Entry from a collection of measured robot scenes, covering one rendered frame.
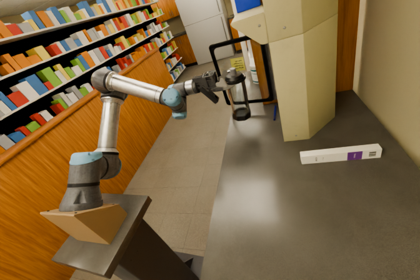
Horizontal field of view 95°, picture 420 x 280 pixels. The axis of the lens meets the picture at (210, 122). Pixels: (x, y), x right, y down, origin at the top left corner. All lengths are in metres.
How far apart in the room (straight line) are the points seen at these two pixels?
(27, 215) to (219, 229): 1.72
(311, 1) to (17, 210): 2.24
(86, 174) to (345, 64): 1.34
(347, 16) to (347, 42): 0.12
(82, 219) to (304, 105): 0.95
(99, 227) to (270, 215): 0.65
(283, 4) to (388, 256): 0.75
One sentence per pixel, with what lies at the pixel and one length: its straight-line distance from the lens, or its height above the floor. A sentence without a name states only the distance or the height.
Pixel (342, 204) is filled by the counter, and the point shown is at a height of 0.94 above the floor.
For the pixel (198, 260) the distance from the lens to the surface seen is 1.83.
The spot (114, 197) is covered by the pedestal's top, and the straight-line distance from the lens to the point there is 1.17.
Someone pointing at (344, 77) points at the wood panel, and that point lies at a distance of 1.30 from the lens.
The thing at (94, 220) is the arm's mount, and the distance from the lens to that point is 0.93.
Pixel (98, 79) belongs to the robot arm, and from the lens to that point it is 1.04.
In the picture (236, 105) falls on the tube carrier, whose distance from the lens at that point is 0.98.
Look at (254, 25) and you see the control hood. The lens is 0.75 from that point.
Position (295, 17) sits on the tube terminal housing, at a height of 1.47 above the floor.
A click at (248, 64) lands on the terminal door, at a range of 1.13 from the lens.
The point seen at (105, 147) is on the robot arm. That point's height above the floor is 1.18.
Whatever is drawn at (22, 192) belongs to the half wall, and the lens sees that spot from 2.16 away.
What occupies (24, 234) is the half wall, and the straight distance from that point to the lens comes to 2.22.
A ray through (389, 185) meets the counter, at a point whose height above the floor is 0.94.
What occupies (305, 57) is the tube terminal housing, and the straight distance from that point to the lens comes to 0.80.
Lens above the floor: 1.61
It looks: 32 degrees down
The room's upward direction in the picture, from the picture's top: 22 degrees counter-clockwise
